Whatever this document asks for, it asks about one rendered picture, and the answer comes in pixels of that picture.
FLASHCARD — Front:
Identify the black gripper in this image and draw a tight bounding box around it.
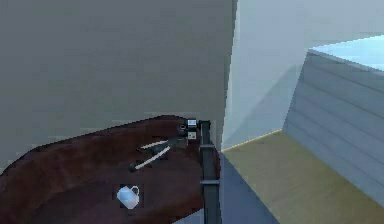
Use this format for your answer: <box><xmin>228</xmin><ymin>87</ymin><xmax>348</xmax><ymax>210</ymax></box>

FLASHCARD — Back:
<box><xmin>128</xmin><ymin>122</ymin><xmax>190</xmax><ymax>173</ymax></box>

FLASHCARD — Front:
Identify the dark red sofa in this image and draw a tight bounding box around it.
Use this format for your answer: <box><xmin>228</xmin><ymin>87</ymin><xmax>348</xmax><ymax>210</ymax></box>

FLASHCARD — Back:
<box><xmin>0</xmin><ymin>114</ymin><xmax>222</xmax><ymax>224</ymax></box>

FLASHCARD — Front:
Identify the grey slatted cabinet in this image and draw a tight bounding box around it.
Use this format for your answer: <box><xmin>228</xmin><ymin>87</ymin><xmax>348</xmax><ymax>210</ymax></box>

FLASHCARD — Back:
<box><xmin>281</xmin><ymin>34</ymin><xmax>384</xmax><ymax>209</ymax></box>

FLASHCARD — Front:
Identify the white mug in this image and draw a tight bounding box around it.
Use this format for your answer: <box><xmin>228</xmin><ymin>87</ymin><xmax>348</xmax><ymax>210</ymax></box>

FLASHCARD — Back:
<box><xmin>115</xmin><ymin>184</ymin><xmax>141</xmax><ymax>211</ymax></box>

